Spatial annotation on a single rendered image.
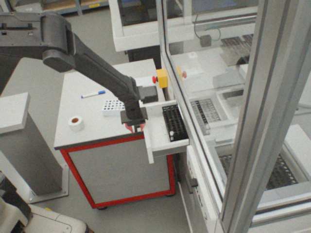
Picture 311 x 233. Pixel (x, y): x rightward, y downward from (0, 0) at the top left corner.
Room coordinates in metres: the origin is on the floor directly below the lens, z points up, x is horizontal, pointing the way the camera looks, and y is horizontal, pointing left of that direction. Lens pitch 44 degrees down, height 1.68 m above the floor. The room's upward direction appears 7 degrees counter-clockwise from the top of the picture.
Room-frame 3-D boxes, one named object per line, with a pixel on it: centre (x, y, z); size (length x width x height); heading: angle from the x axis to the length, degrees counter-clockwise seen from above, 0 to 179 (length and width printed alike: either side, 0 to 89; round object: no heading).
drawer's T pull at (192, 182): (0.46, -0.09, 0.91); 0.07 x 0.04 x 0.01; 4
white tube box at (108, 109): (1.04, 0.20, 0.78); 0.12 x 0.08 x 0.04; 83
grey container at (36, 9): (4.45, 1.82, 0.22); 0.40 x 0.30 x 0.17; 97
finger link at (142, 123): (0.73, 0.08, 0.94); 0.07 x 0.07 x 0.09; 5
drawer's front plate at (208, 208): (0.46, -0.12, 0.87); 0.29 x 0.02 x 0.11; 4
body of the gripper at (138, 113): (0.73, 0.08, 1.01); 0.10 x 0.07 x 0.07; 95
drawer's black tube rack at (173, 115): (0.78, -0.15, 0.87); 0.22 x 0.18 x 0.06; 94
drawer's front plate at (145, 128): (0.77, 0.05, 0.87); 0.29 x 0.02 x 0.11; 4
